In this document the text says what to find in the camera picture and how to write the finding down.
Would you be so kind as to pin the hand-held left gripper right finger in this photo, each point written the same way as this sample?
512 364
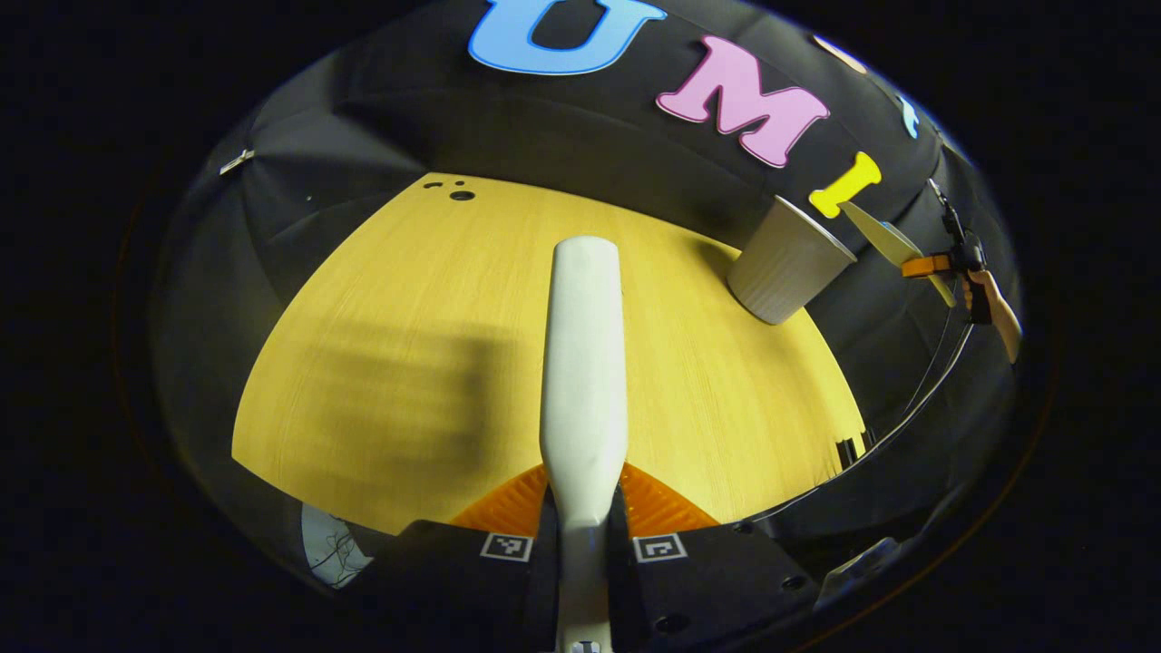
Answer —
707 580

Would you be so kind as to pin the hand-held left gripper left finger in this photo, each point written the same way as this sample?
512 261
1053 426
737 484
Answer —
472 580

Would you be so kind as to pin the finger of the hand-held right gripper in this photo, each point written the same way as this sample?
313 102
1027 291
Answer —
923 266

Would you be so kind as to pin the white dustpan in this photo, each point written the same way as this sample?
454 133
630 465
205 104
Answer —
884 238

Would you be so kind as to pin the white ribbed garbage bin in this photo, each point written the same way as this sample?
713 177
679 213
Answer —
785 268

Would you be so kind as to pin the small white broom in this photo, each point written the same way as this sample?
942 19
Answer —
585 363

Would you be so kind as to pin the wooden desktop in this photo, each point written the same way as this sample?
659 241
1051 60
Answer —
408 272

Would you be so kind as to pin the black backdrop cloth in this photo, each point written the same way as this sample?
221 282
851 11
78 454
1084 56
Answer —
580 127

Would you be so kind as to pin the white metal cloth clip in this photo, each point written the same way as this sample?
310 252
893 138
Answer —
237 161

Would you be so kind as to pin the black desk edge bracket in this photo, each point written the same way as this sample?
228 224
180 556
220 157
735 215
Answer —
851 452

